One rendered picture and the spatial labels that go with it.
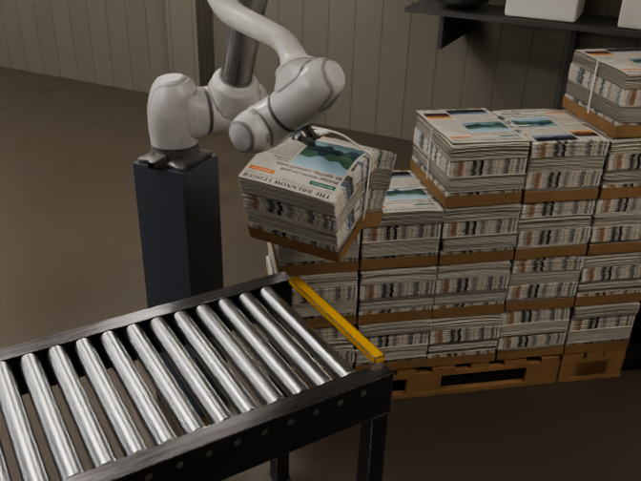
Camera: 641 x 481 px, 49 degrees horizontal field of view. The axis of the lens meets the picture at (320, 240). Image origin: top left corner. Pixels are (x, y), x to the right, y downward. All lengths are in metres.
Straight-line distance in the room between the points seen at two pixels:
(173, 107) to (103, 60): 4.82
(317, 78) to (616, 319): 1.92
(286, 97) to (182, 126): 0.78
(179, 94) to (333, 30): 3.50
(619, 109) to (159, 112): 1.53
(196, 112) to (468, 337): 1.34
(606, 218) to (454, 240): 0.58
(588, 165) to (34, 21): 5.91
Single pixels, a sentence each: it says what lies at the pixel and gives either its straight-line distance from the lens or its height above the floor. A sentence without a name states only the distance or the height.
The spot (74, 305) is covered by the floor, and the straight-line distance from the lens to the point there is 3.55.
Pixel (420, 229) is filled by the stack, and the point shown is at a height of 0.75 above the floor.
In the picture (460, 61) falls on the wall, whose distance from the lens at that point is 5.35.
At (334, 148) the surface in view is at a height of 1.19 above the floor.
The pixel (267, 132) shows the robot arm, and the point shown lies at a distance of 1.60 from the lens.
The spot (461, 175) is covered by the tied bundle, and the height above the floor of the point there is 0.95.
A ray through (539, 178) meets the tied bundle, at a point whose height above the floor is 0.93.
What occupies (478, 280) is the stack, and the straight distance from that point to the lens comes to 2.68.
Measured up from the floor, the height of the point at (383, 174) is 1.08.
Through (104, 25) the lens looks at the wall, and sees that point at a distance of 6.96.
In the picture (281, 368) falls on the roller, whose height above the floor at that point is 0.80.
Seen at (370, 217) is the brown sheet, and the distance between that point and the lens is 2.04.
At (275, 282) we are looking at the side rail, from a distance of 2.05.
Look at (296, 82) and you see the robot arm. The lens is 1.55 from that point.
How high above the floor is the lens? 1.86
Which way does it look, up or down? 28 degrees down
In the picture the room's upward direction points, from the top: 2 degrees clockwise
